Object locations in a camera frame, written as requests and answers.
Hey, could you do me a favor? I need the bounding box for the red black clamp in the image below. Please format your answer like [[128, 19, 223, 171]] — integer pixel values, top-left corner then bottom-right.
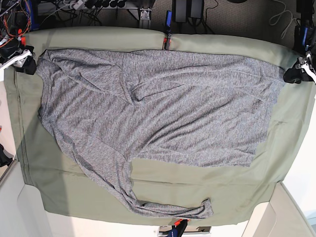
[[162, 33, 172, 50], [162, 219, 190, 237]]

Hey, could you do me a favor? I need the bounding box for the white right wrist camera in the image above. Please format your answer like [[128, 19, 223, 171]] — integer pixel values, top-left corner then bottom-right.
[[0, 50, 32, 70]]

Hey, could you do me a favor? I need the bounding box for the blue clamp handle top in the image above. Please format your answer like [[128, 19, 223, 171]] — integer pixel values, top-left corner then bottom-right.
[[164, 10, 172, 34]]

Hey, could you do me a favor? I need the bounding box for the grey heathered T-shirt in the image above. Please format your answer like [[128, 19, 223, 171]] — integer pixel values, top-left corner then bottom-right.
[[37, 49, 284, 219]]

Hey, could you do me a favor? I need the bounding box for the grey metal table bracket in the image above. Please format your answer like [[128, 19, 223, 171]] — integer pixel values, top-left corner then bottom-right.
[[138, 8, 152, 29]]

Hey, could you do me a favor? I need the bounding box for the red black top clamp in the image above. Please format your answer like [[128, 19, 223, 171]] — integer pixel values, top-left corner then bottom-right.
[[162, 33, 172, 50]]

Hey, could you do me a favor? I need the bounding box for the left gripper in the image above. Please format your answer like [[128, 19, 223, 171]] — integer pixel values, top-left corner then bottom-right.
[[283, 55, 316, 84]]

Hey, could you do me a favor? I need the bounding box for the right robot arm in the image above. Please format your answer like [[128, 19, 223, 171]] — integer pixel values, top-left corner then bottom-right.
[[0, 0, 37, 75]]

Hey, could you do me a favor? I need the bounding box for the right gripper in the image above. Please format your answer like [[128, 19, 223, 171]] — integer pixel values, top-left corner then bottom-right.
[[0, 40, 37, 75]]

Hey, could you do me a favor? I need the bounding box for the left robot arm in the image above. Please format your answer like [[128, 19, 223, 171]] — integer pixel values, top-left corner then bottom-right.
[[283, 0, 316, 84]]

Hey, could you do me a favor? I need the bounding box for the white power strip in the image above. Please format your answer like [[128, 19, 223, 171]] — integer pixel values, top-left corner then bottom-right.
[[62, 0, 85, 10]]

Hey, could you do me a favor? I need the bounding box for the red black bottom clamp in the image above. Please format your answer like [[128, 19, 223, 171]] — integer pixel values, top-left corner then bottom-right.
[[162, 219, 190, 237]]

